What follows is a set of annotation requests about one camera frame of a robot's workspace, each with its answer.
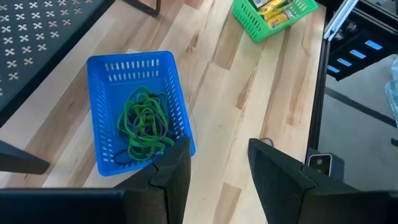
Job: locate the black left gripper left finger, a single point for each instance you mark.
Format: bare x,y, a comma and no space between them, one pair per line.
168,193

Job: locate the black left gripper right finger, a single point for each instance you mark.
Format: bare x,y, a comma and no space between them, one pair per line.
286,193

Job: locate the green rubber band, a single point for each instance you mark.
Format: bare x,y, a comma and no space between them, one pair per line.
155,151
120,123
146,102
141,146

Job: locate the black rubber band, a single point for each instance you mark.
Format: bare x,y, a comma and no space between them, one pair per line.
116,158
167,124

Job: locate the blue plastic basket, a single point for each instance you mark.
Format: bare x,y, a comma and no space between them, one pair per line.
102,124

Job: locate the green plastic basket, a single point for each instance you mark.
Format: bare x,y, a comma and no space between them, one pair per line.
258,25

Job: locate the green yellow snack packet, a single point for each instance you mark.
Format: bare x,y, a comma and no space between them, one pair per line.
277,19

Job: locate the black perforated metal riser stand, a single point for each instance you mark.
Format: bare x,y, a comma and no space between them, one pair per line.
37,62

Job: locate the clear plastic bag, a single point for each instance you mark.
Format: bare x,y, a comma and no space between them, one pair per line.
393,93

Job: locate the small black table-level camera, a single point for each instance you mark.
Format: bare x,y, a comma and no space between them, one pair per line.
323,163

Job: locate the black aluminium table frame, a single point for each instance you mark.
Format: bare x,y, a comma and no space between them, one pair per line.
317,109

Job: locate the silver aluminium bracket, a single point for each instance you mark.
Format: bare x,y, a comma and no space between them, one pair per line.
339,19

